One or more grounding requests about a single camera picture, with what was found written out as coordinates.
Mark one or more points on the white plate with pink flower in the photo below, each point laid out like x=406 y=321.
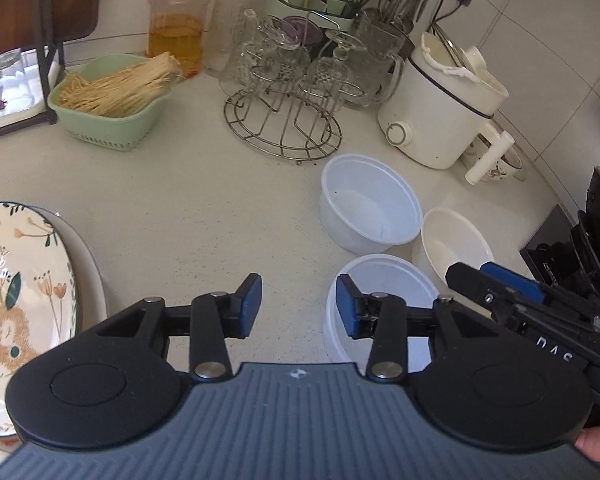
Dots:
x=92 y=270

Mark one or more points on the white ceramic bowl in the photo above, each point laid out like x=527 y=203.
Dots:
x=450 y=245

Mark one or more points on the upturned clear glass cup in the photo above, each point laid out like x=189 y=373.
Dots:
x=272 y=57

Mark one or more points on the purple cup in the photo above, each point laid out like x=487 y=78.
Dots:
x=300 y=30

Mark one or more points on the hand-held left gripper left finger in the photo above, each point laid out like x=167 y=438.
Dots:
x=250 y=307

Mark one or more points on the black dish rack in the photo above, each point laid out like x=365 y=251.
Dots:
x=47 y=35

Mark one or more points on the floral plate with dark rim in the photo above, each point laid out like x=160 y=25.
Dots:
x=20 y=300

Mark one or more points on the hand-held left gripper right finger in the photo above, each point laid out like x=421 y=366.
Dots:
x=346 y=307

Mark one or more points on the red lid plastic jar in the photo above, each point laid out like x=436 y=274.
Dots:
x=177 y=25

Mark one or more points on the white electric cooker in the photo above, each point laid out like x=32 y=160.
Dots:
x=440 y=110

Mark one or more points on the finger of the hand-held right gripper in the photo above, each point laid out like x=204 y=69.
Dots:
x=515 y=280
x=475 y=285

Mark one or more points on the translucent plastic bowl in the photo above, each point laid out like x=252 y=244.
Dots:
x=370 y=210
x=385 y=277

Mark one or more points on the wooden cutting board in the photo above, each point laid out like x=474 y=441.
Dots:
x=55 y=5

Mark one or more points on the green plastic basket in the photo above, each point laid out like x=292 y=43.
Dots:
x=115 y=130

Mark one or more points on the upturned stemmed glass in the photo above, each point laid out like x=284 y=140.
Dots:
x=330 y=72

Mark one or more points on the black induction cooktop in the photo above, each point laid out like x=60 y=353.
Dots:
x=550 y=245

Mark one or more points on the clear glass mug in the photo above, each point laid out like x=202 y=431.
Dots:
x=375 y=65

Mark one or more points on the patterned ceramic bowl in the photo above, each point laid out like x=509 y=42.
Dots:
x=500 y=167

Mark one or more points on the tall clear glass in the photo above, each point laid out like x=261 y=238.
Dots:
x=227 y=25

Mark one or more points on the upturned small glass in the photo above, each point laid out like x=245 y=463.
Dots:
x=12 y=82

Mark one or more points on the dried noodles bundle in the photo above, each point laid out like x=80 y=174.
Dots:
x=120 y=90

